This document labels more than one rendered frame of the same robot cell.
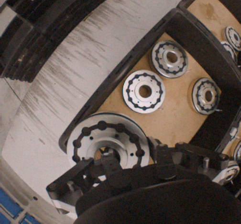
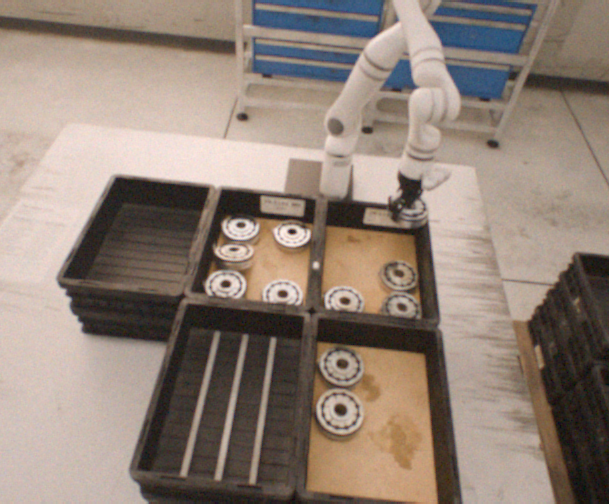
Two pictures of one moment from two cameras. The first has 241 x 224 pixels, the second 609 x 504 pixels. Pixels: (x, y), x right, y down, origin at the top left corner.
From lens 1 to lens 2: 1.20 m
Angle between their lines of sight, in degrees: 40
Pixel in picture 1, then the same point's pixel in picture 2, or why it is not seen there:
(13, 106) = (543, 263)
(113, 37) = (462, 352)
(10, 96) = not seen: hidden behind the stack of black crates
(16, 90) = not seen: hidden behind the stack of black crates
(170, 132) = (348, 268)
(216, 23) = (377, 425)
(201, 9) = (412, 427)
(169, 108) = (365, 282)
